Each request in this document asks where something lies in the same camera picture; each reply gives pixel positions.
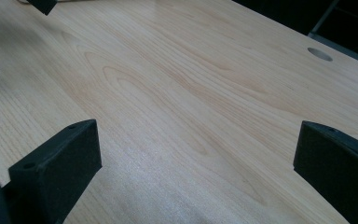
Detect grey metal frame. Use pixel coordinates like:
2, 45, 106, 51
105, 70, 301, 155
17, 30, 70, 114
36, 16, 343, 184
307, 0, 358, 69

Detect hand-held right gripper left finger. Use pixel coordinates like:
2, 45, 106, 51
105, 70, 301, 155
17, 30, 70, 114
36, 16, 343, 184
3, 119, 103, 224

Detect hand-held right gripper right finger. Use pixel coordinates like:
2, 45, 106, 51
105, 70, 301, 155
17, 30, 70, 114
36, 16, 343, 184
293, 120, 358, 224

